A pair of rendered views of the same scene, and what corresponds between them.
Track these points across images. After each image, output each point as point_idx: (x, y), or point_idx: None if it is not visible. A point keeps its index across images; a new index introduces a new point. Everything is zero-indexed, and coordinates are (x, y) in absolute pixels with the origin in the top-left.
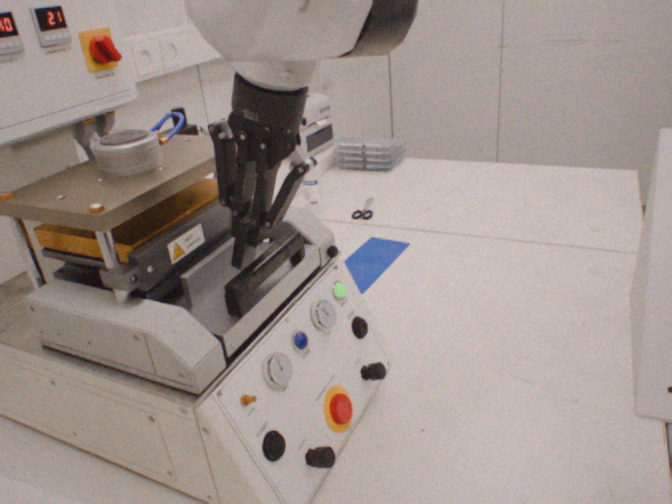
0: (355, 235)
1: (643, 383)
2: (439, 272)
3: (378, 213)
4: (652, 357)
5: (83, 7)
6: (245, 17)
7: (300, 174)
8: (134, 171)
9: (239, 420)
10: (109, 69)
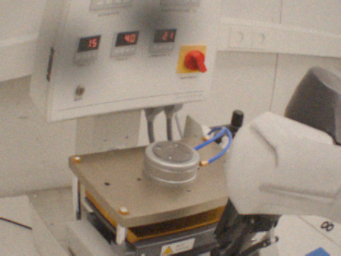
0: (313, 241)
1: None
2: None
3: (336, 228)
4: None
5: (192, 30)
6: (246, 200)
7: (263, 246)
8: (167, 184)
9: None
10: (194, 73)
